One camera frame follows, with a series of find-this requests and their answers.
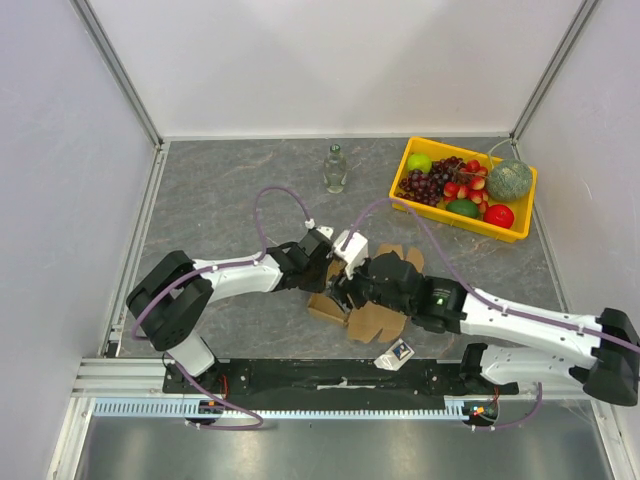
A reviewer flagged red apple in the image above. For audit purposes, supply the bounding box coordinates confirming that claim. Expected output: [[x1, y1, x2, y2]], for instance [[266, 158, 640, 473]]
[[483, 204, 515, 229]]

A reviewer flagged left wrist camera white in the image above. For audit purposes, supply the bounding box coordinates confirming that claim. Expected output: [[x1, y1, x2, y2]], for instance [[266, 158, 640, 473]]
[[304, 218, 334, 241]]

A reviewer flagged white slotted cable duct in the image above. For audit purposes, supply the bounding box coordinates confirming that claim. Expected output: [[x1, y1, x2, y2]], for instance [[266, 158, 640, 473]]
[[92, 398, 478, 421]]

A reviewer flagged netted green melon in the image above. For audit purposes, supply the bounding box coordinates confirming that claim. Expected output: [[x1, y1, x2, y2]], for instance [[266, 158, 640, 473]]
[[487, 159, 533, 203]]

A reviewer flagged brown cardboard box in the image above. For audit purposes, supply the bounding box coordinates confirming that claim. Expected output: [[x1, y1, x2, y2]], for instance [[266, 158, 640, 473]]
[[307, 265, 408, 344]]

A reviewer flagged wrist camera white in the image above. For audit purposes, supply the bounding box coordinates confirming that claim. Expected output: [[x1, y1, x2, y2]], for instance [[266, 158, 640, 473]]
[[304, 218, 334, 241], [332, 230, 369, 280]]

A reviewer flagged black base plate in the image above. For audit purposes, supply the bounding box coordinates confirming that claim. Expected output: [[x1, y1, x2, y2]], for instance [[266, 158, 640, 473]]
[[162, 357, 521, 412]]

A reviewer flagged small white packet blue label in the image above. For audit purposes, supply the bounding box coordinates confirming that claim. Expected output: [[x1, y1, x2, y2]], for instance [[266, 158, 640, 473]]
[[374, 338, 415, 371]]

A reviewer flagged green apple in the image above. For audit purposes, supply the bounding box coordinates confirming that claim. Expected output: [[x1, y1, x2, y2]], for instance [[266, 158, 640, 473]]
[[406, 153, 432, 173]]

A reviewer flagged purple grape bunch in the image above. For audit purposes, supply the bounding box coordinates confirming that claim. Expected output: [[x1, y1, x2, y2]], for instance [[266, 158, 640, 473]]
[[397, 158, 448, 207]]

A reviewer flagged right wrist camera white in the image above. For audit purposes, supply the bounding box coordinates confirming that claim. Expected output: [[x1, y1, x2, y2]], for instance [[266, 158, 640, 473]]
[[332, 230, 369, 280]]

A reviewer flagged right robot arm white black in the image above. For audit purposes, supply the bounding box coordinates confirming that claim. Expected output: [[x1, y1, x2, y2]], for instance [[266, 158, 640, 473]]
[[326, 252, 639, 407]]

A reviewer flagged clear glass bottle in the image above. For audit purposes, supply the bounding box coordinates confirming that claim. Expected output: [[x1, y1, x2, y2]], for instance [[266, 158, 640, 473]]
[[323, 144, 347, 194]]

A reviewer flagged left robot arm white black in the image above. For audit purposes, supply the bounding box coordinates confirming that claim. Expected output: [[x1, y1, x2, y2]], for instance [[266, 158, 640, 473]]
[[126, 226, 333, 393]]

